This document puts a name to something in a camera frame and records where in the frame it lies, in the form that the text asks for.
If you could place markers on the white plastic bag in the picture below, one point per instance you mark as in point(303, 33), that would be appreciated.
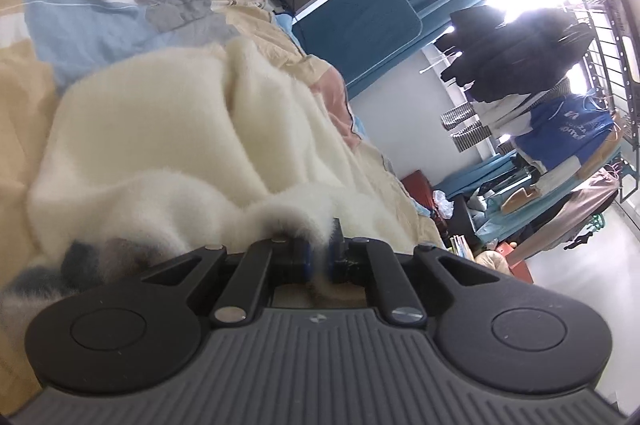
point(442, 204)

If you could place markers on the striped hanging garment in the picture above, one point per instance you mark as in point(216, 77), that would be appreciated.
point(465, 125)

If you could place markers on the green clip hanger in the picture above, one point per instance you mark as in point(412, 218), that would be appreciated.
point(594, 223)

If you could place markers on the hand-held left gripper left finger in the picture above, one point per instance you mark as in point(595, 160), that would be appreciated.
point(303, 261)

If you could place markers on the stack of books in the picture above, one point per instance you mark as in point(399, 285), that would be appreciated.
point(462, 247)

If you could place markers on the blue padded chair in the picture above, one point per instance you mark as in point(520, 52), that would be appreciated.
point(350, 20)

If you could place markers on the dark red wooden chest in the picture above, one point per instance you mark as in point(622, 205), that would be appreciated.
point(417, 192)

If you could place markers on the blue sports jersey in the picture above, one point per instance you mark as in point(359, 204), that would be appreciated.
point(565, 130)

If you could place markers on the cream duvet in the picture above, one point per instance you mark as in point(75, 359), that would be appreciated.
point(492, 262)

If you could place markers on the patchwork bed sheet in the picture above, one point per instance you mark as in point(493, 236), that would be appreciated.
point(75, 5)

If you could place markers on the white grey hanging jacket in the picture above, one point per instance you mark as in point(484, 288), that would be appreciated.
point(500, 112)

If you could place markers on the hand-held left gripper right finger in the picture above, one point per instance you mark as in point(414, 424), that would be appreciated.
point(333, 261)

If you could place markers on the beige hanging trousers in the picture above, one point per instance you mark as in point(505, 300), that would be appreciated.
point(575, 210)

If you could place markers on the black hanging jacket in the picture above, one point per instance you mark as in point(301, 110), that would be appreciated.
point(520, 50)

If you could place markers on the striped white fleece blanket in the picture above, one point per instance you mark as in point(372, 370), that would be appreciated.
point(150, 130)

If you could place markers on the metal drying rack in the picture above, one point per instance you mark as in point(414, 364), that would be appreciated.
point(612, 55)

